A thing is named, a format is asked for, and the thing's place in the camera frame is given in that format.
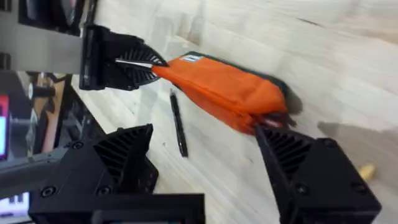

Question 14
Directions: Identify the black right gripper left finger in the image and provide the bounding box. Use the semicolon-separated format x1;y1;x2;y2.
29;123;159;216

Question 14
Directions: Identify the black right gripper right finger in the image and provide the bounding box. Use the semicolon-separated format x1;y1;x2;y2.
254;124;382;224

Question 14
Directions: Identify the orange soft zip bag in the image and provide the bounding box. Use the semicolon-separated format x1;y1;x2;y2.
151;51;304;135

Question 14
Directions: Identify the small yellow object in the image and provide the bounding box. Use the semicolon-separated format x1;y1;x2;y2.
359;163;377;182

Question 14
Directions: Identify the grey metal beam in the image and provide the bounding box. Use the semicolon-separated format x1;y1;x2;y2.
0;147;70;200

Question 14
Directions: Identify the black upright wrist plate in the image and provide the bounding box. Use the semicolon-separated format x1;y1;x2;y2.
78;24;95;91

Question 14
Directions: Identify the black pen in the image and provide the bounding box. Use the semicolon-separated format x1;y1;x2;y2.
169;88;189;158

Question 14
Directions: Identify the glowing red screen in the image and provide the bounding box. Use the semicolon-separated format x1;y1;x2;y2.
0;95;10;161

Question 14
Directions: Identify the black table rail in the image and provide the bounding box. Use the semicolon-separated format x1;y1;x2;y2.
55;74;107;147

